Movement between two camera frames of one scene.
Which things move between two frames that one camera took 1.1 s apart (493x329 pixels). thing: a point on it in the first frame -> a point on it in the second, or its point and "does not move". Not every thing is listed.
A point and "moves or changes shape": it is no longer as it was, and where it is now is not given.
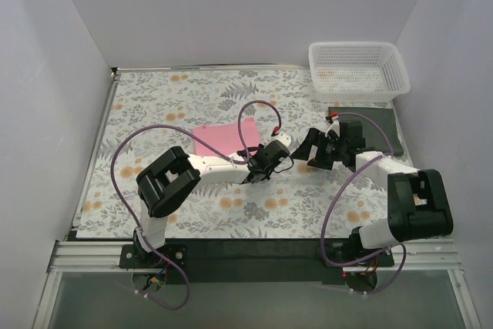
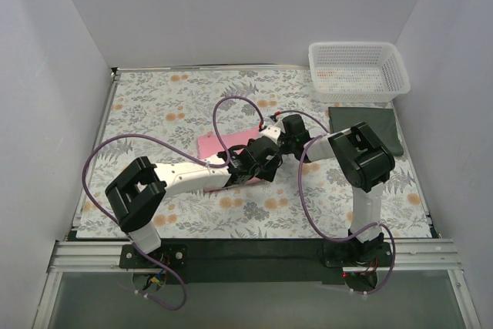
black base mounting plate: x=254 y=261 does not move
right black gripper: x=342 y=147 -> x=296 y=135
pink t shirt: x=226 y=139 moves or changes shape
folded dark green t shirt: x=379 y=127 does not move
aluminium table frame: x=79 y=254 does not move
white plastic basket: x=357 y=72 does not move
